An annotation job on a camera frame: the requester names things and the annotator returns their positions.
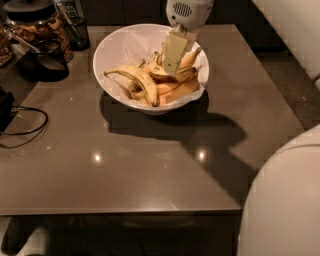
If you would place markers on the yellow upper right banana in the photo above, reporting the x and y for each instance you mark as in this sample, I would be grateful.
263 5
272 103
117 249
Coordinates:
189 59

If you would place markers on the yellow lower right banana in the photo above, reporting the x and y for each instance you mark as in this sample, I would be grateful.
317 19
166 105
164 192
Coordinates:
184 89

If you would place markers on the yellow banana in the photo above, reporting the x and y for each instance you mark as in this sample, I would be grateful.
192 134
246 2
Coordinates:
163 88
184 89
189 59

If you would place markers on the white ceramic bowl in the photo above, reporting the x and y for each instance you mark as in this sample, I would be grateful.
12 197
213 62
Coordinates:
110 53

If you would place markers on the yellow middle banana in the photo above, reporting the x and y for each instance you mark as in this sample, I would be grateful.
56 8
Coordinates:
163 88

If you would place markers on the black device at edge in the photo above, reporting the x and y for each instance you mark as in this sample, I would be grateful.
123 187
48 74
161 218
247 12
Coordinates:
6 104

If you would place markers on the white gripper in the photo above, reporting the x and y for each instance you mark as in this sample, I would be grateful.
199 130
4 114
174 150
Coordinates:
188 15

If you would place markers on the metal spoon handle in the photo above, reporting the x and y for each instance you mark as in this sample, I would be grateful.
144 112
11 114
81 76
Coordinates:
21 41

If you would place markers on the spotted front banana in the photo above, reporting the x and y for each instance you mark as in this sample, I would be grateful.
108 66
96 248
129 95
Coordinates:
141 78

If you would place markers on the glass jar with snacks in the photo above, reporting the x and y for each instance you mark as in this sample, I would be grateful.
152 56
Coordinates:
37 20

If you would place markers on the black mug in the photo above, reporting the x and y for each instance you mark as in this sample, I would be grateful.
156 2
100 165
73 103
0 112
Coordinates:
45 64

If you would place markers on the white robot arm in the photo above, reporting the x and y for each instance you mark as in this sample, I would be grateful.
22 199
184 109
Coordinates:
281 216

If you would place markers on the black mesh pen cup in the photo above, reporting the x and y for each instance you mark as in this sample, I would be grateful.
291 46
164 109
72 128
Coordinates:
77 34

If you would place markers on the spotted banana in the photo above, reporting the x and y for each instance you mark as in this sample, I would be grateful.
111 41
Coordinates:
141 78
158 73

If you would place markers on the glass jar at left edge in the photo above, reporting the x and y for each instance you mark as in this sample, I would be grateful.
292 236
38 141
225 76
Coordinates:
6 50

